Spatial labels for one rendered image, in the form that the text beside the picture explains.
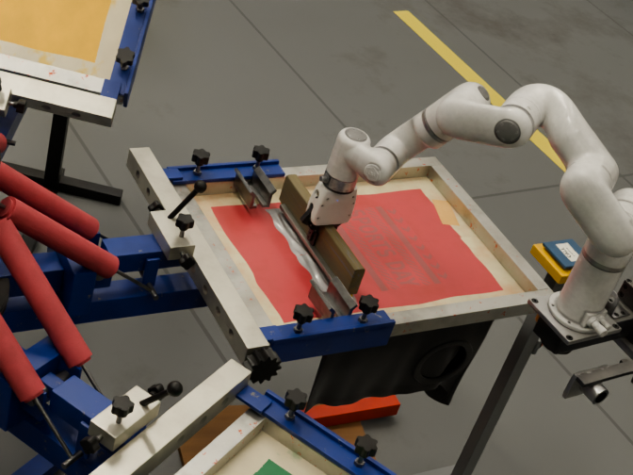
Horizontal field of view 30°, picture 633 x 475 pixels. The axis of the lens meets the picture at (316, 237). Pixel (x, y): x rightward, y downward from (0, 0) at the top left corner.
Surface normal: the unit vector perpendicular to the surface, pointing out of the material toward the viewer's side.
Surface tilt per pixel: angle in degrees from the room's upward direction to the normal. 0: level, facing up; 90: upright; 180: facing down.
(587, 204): 88
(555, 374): 0
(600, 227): 91
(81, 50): 32
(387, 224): 0
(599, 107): 0
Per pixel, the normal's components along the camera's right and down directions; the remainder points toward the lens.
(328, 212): 0.43, 0.65
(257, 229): 0.25, -0.78
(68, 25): 0.18, -0.35
